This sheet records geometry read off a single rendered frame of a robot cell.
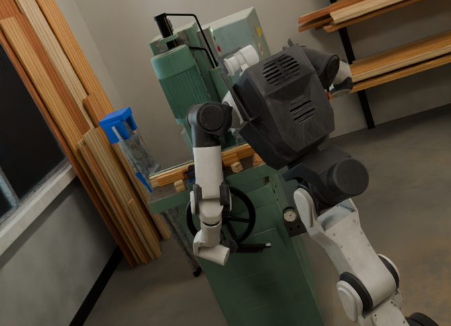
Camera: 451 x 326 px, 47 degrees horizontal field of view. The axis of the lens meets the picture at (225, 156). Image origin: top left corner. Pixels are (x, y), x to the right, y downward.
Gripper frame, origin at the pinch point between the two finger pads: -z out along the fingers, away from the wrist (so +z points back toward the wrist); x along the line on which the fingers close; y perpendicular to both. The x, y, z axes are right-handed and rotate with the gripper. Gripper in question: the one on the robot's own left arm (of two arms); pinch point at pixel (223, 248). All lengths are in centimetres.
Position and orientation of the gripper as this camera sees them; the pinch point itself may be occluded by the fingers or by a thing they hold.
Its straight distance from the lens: 213.6
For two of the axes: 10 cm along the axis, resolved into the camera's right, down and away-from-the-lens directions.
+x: 9.4, -3.2, -1.6
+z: -2.1, -1.3, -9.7
